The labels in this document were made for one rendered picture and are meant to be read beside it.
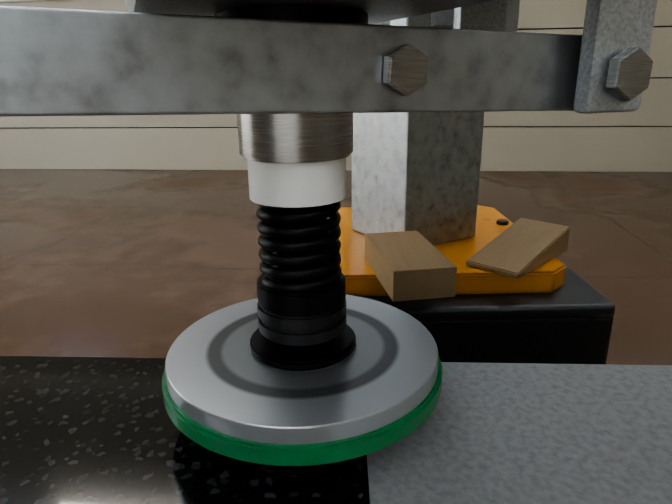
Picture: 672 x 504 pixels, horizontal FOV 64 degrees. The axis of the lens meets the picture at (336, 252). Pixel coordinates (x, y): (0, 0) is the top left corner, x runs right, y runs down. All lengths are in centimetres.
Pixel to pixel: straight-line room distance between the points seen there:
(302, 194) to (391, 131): 68
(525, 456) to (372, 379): 12
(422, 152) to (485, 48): 65
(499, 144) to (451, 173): 534
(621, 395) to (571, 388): 4
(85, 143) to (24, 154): 82
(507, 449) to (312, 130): 27
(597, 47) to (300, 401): 30
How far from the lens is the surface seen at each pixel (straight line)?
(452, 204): 109
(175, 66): 31
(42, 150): 755
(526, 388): 51
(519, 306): 95
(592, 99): 41
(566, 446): 45
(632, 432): 49
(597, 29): 41
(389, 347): 43
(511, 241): 105
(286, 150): 35
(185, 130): 669
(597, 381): 54
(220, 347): 44
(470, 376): 52
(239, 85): 31
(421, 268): 82
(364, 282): 93
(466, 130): 109
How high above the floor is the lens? 111
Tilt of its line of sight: 19 degrees down
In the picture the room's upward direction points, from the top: 1 degrees counter-clockwise
